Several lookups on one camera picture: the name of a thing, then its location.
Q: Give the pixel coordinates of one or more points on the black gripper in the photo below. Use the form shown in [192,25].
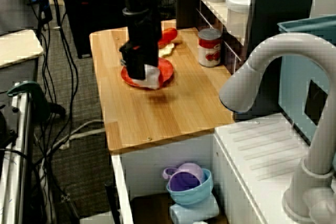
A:
[144,32]

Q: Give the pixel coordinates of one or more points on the red white cheese wedge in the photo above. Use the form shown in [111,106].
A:
[152,77]

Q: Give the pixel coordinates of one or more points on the purple plastic cup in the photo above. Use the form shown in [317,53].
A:
[183,180]

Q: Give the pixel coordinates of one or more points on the red round plate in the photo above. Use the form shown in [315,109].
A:
[166,72]

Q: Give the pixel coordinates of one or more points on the tomato soup can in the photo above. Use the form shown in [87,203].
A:
[210,48]

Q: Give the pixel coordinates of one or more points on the narrow dark grey upright panel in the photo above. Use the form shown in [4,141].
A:
[186,3]

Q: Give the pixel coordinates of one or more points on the large white plastic jar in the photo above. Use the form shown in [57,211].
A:
[239,11]

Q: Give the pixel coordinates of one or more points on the beige side table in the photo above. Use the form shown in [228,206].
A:
[18,48]

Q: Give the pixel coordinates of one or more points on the black box device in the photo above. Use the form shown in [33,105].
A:
[6,129]

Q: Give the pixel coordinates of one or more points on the light blue bowl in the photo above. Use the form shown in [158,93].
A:
[194,197]

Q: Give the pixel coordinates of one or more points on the grey toy faucet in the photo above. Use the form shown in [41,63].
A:
[288,45]

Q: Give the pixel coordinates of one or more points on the wide dark grey upright panel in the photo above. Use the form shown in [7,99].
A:
[278,3]

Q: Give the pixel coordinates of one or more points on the white toy kitchen cabinet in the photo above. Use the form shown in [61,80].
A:
[262,155]

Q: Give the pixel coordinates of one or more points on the light blue container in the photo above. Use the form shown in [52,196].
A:
[194,213]

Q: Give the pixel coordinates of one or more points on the aluminium extrusion frame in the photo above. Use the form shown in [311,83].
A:
[22,155]

